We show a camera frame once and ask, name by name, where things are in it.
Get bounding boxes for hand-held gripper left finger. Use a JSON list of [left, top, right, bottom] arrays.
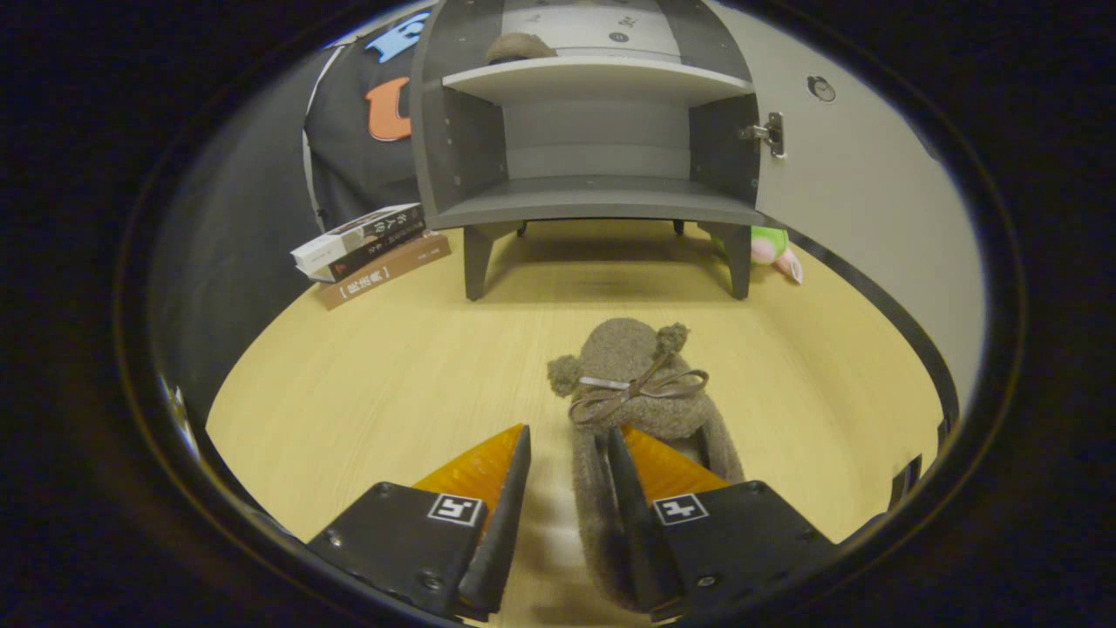
[[307, 424, 532, 623]]

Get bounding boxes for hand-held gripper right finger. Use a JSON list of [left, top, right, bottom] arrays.
[[606, 425, 840, 623]]

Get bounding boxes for brown fuzzy slipper shoe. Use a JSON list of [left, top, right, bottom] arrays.
[[486, 32, 559, 65], [547, 318, 746, 611]]

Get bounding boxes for grey shoe cabinet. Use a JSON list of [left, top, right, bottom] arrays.
[[408, 0, 768, 302]]

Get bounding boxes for beige shoe cabinet door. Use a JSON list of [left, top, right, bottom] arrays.
[[702, 0, 988, 511]]

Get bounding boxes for brown cover book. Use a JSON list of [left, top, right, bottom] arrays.
[[317, 231, 453, 311]]

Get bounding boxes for dark cover book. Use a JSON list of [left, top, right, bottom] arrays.
[[327, 227, 428, 283]]

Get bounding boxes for green and pink plush toy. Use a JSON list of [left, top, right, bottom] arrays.
[[750, 225, 805, 285]]

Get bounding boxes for black backdrop cloth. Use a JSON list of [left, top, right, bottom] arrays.
[[150, 10, 432, 428]]

